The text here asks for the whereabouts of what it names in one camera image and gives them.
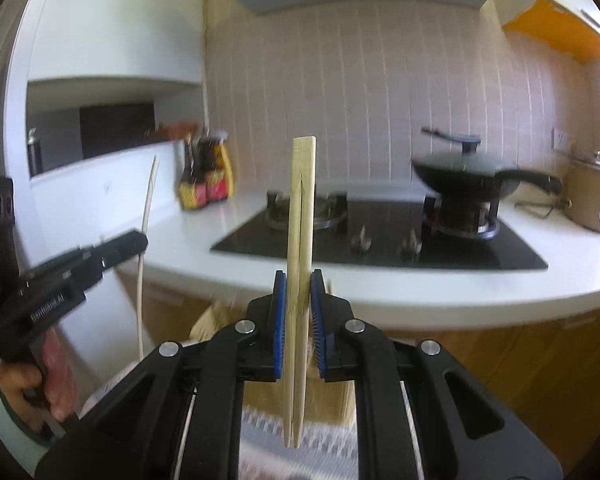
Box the white wall socket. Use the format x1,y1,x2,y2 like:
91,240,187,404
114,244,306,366
552,128,574,153

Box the black glass gas stove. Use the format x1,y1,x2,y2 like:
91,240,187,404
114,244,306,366
211,191,548,272

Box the person's left hand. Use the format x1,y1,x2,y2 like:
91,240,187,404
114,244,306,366
0,328,78,432

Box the wooden base cabinets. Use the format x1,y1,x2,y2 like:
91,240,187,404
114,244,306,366
143,278,600,470

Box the black wok with lid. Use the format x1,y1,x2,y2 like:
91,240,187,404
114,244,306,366
412,126,562,203

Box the yellow plastic utensil basket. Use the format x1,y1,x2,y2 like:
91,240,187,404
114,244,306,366
189,278,361,428

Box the beige rice cooker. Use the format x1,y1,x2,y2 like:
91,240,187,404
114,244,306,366
562,152,600,233

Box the grey sleeve forearm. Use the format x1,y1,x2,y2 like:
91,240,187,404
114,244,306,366
0,390,56,477

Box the white kitchen countertop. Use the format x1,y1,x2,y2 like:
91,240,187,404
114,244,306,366
144,185,600,330

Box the striped woven placemat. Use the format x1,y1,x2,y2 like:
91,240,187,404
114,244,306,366
237,408,361,479

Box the orange white wall cabinet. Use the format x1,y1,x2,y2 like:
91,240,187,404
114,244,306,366
493,0,600,63

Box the bamboo chopstick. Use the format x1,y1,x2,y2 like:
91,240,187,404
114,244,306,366
135,156,159,362
283,141,300,448
292,136,316,448

